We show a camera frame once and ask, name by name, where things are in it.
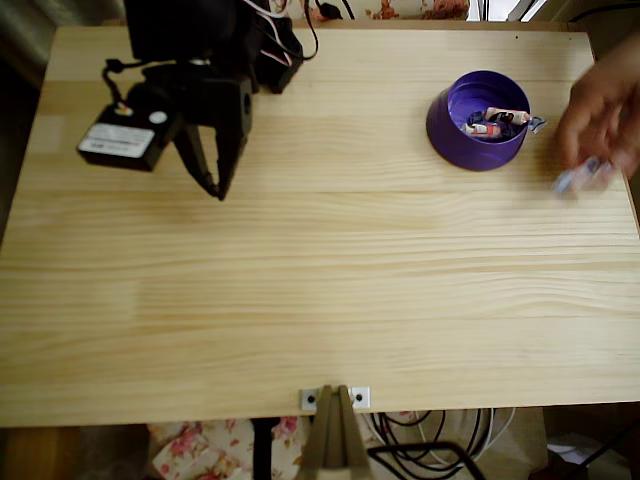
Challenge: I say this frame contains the black cable bundle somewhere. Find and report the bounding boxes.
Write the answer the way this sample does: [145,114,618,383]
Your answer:
[373,409,447,470]

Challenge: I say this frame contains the floral cloth pink roses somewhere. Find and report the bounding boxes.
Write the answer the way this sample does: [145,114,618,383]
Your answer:
[146,414,321,480]

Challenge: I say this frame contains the black vertical pole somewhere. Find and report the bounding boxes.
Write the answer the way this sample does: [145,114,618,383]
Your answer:
[250,416,279,480]

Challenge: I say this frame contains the silver metal bracket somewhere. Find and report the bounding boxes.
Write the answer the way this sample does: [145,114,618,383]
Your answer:
[298,385,372,412]

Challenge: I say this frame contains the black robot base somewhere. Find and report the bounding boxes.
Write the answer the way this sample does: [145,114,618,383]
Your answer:
[253,14,305,96]

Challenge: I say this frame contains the white red servo cable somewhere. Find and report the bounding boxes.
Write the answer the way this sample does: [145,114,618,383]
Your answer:
[242,0,302,67]

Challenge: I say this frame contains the beige camera stand post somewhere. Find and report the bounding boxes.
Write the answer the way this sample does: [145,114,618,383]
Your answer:
[299,383,372,472]

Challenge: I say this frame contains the purple bowl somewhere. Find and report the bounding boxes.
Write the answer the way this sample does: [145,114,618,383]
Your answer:
[425,70,532,173]

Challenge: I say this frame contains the person's hand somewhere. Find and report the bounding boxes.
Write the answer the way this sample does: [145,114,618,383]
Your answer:
[554,33,640,180]

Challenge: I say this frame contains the black camera box with label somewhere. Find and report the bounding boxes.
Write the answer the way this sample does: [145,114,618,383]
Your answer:
[75,103,180,173]

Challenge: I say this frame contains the floral fabric backdrop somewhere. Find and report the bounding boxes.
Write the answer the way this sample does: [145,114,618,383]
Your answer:
[267,0,472,22]

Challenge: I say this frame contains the black power cable with plug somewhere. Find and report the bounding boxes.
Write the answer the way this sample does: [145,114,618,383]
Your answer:
[301,0,346,62]

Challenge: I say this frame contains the wrapped candy with twisted end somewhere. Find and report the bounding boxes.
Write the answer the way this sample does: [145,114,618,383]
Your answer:
[482,106,548,133]

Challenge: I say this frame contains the black camera cable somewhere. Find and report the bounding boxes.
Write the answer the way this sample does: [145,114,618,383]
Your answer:
[100,58,147,107]

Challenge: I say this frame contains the candy blue white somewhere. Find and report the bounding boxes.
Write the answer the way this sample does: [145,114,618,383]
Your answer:
[551,156,614,197]

